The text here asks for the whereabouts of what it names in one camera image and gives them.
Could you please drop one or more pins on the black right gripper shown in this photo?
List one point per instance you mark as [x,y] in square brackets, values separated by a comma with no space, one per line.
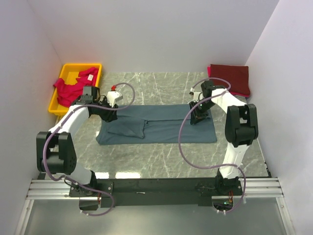
[196,116]

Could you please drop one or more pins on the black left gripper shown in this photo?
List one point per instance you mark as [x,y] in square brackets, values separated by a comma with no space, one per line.
[111,116]

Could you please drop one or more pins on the blue-grey t shirt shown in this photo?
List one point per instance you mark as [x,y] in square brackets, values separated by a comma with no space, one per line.
[145,124]

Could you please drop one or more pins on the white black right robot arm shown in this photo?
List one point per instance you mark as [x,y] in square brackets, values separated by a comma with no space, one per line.
[241,128]

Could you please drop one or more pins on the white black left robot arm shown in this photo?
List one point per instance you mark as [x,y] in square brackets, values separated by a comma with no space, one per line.
[55,148]

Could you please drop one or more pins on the crumpled red t shirt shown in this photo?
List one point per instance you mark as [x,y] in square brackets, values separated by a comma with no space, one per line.
[71,83]

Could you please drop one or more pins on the folded maroon t shirt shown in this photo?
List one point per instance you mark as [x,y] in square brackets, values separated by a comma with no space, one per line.
[234,76]

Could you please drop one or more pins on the yellow plastic bin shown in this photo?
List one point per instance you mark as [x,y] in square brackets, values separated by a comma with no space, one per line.
[59,110]

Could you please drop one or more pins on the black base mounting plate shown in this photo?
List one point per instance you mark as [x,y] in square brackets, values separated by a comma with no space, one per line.
[164,191]

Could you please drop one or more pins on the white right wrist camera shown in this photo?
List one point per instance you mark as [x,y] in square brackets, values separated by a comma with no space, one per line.
[197,96]

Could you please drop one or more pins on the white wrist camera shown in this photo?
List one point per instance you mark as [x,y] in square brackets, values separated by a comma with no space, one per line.
[113,97]
[197,96]

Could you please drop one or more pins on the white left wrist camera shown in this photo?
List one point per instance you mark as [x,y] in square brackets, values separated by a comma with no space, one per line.
[113,97]

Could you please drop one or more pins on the aluminium extrusion rail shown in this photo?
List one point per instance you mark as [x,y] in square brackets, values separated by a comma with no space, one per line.
[51,190]

